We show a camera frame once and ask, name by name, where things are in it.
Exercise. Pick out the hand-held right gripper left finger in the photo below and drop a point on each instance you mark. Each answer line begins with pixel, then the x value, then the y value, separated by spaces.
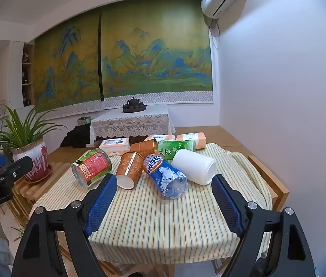
pixel 102 205

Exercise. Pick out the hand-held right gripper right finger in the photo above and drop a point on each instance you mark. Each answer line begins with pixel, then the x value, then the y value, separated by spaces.
pixel 227 205

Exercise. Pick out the orange patterned paper cup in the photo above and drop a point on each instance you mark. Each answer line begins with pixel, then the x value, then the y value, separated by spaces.
pixel 128 167
pixel 142 148

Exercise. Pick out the white cup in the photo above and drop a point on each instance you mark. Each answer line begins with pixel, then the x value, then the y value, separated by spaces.
pixel 193 166

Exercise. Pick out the potted green plant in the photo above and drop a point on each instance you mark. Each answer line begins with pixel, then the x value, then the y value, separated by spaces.
pixel 33 158

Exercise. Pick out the wooden slatted stand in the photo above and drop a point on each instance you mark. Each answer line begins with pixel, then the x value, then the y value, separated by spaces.
pixel 41 190

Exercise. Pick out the red and green can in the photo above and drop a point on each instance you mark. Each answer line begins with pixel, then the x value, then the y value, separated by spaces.
pixel 92 166

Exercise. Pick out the striped tablecloth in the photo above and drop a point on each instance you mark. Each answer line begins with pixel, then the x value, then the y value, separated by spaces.
pixel 157 225

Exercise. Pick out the white flat box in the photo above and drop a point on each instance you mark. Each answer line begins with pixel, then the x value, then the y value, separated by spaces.
pixel 114 145

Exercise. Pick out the dark cloth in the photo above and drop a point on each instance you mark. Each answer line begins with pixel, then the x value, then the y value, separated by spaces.
pixel 76 137

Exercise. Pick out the blue label plastic bottle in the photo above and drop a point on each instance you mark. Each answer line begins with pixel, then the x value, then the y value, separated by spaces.
pixel 164 176

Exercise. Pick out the orange tissue pack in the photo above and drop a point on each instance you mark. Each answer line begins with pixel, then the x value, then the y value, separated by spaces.
pixel 191 140
pixel 158 138

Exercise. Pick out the green tea packet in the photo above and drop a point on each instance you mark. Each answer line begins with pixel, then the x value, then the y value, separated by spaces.
pixel 176 148

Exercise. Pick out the small green box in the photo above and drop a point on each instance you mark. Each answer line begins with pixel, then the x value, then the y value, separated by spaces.
pixel 83 120

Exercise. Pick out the white lace tablecloth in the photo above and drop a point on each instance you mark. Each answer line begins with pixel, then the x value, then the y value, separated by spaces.
pixel 131 122

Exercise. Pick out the black tea tray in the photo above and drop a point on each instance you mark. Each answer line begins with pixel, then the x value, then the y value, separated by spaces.
pixel 134 109

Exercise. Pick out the black teapot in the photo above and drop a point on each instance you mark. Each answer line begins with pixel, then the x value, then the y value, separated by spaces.
pixel 132 102

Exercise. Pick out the wall shelf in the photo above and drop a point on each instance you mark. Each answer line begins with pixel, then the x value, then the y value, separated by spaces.
pixel 27 75

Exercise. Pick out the landscape wall painting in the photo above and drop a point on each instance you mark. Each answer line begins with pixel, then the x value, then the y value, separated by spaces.
pixel 157 52
pixel 67 69

